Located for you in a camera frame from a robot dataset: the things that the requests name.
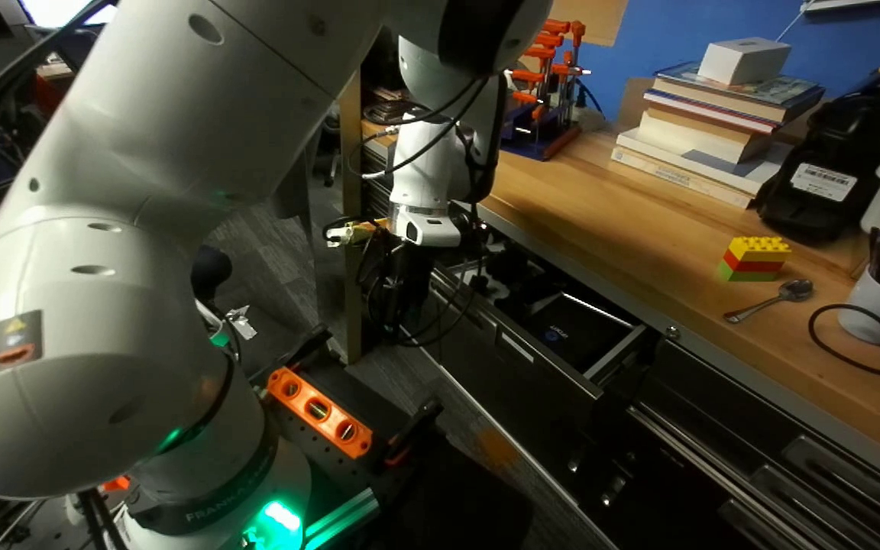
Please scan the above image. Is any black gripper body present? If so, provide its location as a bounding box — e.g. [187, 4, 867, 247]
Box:
[362, 239, 439, 333]

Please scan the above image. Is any grey metal drawer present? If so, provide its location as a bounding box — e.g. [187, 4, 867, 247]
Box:
[406, 235, 646, 404]

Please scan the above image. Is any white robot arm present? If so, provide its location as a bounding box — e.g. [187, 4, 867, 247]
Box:
[0, 0, 552, 550]

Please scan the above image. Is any orange spirit level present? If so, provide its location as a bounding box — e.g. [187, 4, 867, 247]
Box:
[266, 367, 376, 461]

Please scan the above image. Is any stack of books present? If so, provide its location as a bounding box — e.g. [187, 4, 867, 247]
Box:
[611, 36, 825, 208]

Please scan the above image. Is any yellow red green lego stack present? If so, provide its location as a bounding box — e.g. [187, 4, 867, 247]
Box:
[721, 235, 793, 281]

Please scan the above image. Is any black label printer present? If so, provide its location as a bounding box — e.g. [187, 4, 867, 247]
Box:
[752, 74, 880, 246]

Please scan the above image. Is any wooden post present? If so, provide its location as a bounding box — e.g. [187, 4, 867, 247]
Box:
[339, 71, 365, 365]

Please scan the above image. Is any black cable loop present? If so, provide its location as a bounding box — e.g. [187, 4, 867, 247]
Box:
[808, 299, 880, 380]

